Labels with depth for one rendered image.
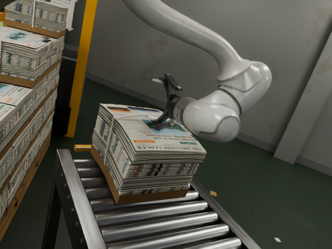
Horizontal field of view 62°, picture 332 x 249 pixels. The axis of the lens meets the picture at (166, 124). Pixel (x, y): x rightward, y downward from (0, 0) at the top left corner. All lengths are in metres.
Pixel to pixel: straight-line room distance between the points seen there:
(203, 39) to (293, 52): 3.72
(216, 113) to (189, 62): 3.94
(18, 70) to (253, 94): 1.37
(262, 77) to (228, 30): 3.69
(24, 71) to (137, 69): 3.39
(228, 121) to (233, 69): 0.16
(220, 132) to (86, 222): 0.48
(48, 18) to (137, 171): 1.65
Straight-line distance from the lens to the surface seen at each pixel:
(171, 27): 0.70
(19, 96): 1.67
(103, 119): 1.12
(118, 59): 5.19
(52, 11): 2.31
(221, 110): 0.71
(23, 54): 1.77
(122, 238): 0.89
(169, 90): 0.94
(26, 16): 2.36
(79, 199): 0.97
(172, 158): 0.92
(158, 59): 4.82
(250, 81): 0.79
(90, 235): 0.86
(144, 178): 0.94
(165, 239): 0.91
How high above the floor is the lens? 1.40
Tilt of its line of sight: 20 degrees down
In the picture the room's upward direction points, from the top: 17 degrees clockwise
